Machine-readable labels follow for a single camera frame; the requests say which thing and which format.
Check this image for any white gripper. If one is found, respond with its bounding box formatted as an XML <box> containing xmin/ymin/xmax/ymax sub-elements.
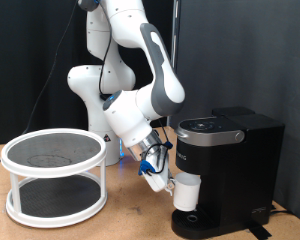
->
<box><xmin>140</xmin><ymin>151</ymin><xmax>176</xmax><ymax>193</ymax></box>

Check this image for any white mug with green mark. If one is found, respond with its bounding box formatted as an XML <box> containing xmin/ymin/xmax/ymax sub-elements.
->
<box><xmin>164</xmin><ymin>171</ymin><xmax>202</xmax><ymax>212</ymax></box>

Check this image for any black Keurig coffee machine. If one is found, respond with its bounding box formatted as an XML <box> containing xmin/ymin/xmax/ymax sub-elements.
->
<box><xmin>170</xmin><ymin>105</ymin><xmax>286</xmax><ymax>240</ymax></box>

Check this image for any black tape strip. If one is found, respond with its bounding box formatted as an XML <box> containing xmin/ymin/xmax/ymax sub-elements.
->
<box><xmin>245</xmin><ymin>219</ymin><xmax>273</xmax><ymax>240</ymax></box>

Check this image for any white two-tier turntable stand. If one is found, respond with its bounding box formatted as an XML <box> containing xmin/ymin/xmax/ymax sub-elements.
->
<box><xmin>0</xmin><ymin>127</ymin><xmax>108</xmax><ymax>229</ymax></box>

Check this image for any silver vertical metal pole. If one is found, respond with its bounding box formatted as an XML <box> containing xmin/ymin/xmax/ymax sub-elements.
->
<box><xmin>166</xmin><ymin>0</ymin><xmax>181</xmax><ymax>128</ymax></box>

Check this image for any black curtain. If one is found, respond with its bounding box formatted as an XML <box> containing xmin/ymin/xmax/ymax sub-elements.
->
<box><xmin>0</xmin><ymin>0</ymin><xmax>175</xmax><ymax>145</ymax></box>

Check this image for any blue cable clip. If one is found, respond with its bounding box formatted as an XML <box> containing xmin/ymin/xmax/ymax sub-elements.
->
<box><xmin>137</xmin><ymin>159</ymin><xmax>152</xmax><ymax>177</ymax></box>

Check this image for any black power cord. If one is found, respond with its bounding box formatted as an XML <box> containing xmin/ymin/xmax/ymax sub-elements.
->
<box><xmin>269</xmin><ymin>203</ymin><xmax>296</xmax><ymax>217</ymax></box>

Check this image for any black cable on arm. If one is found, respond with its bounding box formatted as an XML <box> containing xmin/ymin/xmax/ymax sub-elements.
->
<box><xmin>98</xmin><ymin>0</ymin><xmax>173</xmax><ymax>176</ymax></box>

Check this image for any black hanging cable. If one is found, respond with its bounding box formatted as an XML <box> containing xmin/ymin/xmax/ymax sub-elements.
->
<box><xmin>0</xmin><ymin>0</ymin><xmax>78</xmax><ymax>172</ymax></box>

